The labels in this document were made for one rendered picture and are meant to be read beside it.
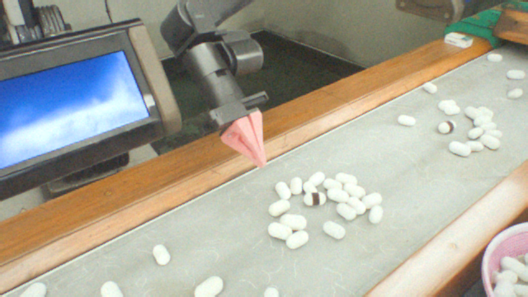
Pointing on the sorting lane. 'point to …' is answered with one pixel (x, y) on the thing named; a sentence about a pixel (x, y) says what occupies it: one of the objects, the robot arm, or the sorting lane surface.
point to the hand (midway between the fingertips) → (261, 162)
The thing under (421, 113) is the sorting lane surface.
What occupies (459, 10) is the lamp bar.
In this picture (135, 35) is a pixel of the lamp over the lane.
